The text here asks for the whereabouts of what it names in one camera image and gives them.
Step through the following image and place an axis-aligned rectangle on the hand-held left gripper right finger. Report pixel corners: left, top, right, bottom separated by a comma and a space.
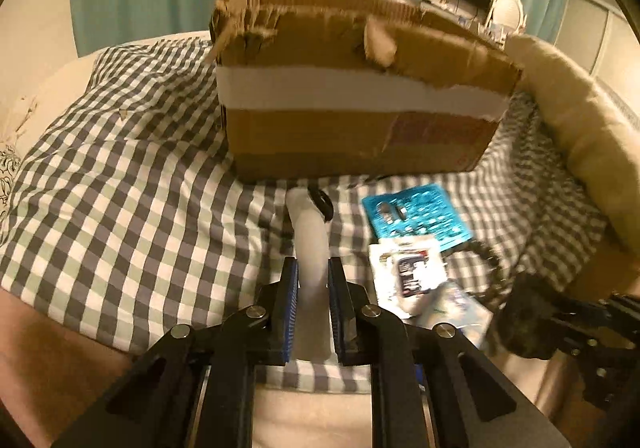
329, 257, 571, 448

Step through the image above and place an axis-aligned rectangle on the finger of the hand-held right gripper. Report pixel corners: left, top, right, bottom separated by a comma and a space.
565, 328, 640, 410
555, 292, 640, 331

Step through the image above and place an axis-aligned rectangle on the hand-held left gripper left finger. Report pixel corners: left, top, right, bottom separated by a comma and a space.
50, 257, 300, 448

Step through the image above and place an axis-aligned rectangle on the white plastic tube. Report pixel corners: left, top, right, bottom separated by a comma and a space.
285, 188, 335, 360

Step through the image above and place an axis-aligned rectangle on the dark cloth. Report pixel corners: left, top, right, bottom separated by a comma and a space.
500, 273, 568, 360

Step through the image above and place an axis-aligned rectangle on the brown cardboard box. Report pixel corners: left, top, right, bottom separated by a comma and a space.
207, 0, 523, 181

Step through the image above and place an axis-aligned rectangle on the white packet dark label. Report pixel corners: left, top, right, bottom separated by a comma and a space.
369, 235, 448, 319

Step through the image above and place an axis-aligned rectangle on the clear plastic bag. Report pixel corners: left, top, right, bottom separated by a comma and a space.
425, 281, 492, 345

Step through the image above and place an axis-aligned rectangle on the teal packet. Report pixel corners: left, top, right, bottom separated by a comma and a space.
361, 182, 473, 246

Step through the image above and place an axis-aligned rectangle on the beige pillow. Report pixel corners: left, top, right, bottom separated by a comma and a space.
505, 33, 640, 254

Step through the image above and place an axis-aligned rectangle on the checked blanket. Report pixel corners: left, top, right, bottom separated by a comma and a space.
0, 36, 616, 394

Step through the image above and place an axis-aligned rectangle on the floral pillow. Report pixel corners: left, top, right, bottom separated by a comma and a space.
0, 93, 36, 234

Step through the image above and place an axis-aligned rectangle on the black ring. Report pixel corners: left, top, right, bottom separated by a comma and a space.
306, 187, 334, 221

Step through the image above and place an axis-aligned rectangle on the black cord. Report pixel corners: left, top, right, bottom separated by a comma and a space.
442, 238, 508, 304

